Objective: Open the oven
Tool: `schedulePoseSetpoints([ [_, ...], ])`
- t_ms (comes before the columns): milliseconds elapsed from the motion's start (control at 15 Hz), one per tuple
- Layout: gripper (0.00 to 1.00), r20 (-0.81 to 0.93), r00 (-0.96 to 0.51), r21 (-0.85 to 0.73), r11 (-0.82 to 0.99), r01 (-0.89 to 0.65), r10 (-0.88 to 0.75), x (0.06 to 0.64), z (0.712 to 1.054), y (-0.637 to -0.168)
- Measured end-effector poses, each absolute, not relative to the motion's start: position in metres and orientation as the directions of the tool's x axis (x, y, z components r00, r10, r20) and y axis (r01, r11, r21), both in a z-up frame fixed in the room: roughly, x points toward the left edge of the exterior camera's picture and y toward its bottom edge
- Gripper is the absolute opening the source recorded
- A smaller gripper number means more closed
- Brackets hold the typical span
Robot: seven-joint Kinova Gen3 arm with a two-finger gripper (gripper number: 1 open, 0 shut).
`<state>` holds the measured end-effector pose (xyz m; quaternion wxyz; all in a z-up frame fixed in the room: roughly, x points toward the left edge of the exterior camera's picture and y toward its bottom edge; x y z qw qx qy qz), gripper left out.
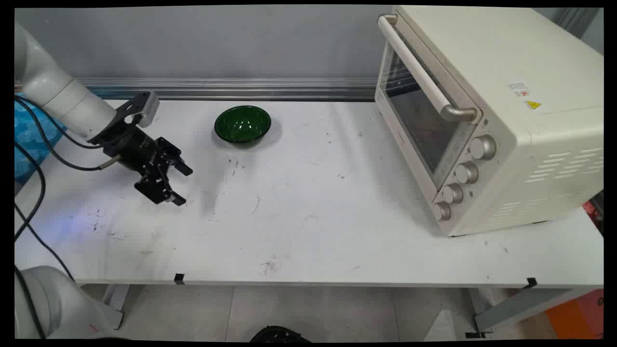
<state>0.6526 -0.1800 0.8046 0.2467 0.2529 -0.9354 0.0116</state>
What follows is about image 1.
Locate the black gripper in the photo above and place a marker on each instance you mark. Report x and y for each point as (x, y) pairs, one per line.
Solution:
(135, 149)

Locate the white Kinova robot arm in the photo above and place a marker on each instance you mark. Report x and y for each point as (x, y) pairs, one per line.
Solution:
(58, 91)

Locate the dark green bowl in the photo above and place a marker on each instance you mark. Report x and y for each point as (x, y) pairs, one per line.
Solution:
(242, 124)

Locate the grey table leg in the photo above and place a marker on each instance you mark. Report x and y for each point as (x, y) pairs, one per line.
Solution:
(520, 306)
(115, 296)

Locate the blue plastic bag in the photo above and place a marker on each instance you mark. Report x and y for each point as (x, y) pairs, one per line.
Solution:
(26, 140)

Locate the black plastic object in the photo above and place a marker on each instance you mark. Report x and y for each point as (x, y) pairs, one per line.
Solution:
(279, 335)

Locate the cream metal oven knob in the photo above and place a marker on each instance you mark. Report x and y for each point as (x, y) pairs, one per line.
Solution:
(441, 210)
(453, 193)
(466, 172)
(483, 147)

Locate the white red label sticker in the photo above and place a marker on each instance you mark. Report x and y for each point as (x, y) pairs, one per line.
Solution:
(518, 89)

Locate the yellow triangle warning sticker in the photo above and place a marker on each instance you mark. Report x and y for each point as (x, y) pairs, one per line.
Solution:
(533, 104)

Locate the cream toaster oven body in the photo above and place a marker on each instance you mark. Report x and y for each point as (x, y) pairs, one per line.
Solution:
(530, 48)

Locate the red object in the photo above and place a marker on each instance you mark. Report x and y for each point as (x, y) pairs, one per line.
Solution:
(590, 212)

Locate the orange box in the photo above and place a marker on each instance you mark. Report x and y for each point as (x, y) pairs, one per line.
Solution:
(578, 313)

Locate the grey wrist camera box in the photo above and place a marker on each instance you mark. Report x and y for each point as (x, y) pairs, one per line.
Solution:
(151, 108)

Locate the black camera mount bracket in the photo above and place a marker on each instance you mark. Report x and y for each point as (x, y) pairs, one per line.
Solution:
(126, 112)

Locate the aluminium profile rail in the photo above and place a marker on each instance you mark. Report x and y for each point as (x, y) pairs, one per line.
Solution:
(231, 89)

